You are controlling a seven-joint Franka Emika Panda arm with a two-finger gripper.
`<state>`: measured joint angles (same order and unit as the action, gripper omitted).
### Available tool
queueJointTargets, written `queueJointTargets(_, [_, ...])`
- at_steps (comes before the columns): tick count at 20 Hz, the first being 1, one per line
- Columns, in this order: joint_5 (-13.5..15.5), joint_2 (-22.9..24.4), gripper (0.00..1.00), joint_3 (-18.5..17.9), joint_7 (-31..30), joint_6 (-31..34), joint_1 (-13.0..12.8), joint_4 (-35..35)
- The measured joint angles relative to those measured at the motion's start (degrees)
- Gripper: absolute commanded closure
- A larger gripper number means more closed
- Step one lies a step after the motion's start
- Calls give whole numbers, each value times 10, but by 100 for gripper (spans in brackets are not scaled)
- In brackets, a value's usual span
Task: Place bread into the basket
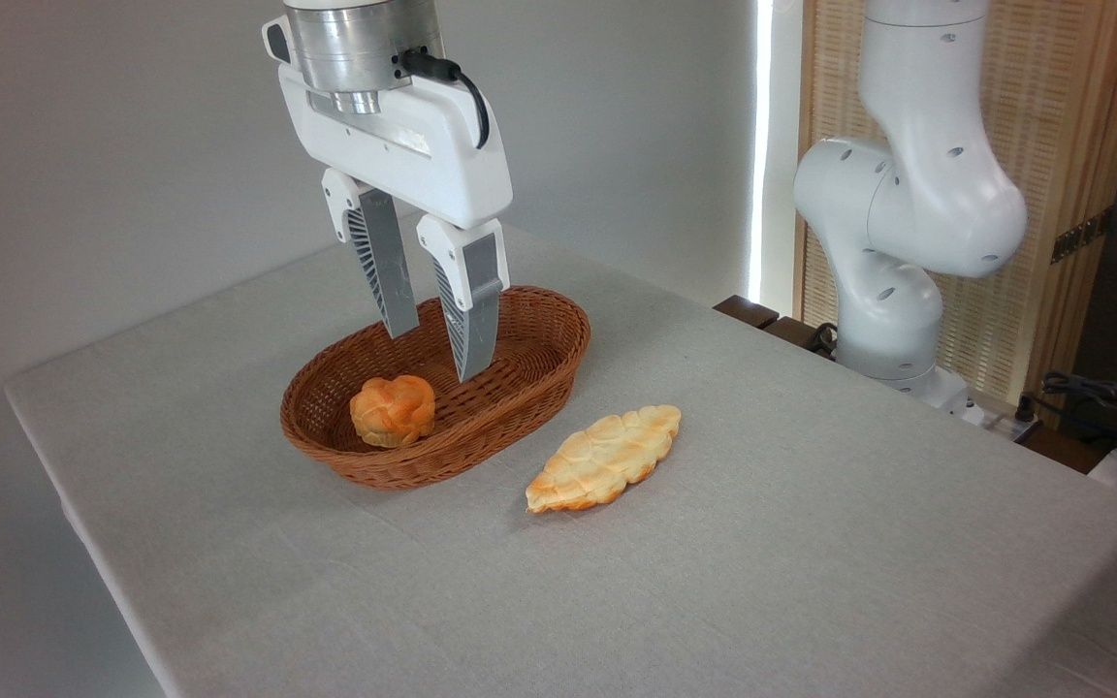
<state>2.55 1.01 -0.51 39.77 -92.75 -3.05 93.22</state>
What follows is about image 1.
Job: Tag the grey tablecloth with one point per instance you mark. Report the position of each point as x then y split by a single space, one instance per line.
714 582

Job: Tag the long leaf-shaped bread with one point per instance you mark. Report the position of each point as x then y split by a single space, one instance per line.
602 458

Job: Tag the black metal hinge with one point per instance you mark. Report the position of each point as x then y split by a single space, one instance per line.
1082 236

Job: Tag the dark wooden base table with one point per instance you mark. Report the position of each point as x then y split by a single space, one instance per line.
748 312

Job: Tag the white power strip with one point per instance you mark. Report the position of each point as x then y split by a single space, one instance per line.
1005 423

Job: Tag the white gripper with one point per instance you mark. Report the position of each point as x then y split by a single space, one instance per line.
423 145

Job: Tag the brown wicker oval basket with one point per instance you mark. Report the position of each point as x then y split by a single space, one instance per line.
520 388

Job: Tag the round orange bread roll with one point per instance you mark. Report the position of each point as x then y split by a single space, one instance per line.
392 411

